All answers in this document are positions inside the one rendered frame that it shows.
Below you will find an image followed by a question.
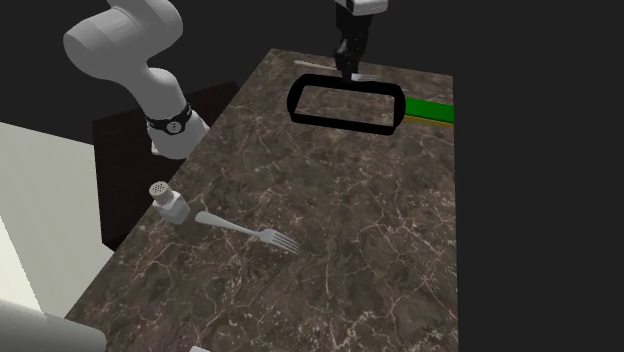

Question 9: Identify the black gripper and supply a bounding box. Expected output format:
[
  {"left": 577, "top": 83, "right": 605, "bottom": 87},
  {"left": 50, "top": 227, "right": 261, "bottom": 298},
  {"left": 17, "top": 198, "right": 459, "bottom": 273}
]
[{"left": 333, "top": 3, "right": 375, "bottom": 83}]

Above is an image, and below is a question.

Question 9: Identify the green and yellow flat bar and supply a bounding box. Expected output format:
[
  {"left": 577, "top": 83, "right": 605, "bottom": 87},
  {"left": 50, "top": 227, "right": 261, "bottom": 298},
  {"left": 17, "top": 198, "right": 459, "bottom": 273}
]
[{"left": 403, "top": 96, "right": 456, "bottom": 131}]

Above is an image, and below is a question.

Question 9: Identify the silver fork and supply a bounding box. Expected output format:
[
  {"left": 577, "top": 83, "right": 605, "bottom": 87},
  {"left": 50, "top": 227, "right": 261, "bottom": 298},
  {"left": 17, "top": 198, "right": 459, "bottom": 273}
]
[{"left": 194, "top": 210, "right": 302, "bottom": 255}]

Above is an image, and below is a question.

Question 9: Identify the white salt shaker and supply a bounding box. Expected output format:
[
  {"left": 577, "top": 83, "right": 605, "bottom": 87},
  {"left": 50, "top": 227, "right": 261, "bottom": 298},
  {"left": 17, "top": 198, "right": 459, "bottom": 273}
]
[{"left": 147, "top": 180, "right": 192, "bottom": 226}]

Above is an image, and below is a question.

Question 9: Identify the grey rounded block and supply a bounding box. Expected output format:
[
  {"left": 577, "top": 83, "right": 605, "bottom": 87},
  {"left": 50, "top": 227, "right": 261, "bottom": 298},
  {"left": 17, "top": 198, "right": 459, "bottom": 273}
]
[{"left": 0, "top": 297, "right": 108, "bottom": 352}]

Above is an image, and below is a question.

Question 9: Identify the black rectangular frame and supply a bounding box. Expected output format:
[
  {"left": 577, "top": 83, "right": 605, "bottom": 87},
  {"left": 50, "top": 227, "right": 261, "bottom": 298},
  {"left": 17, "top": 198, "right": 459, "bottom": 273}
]
[{"left": 285, "top": 73, "right": 407, "bottom": 137}]

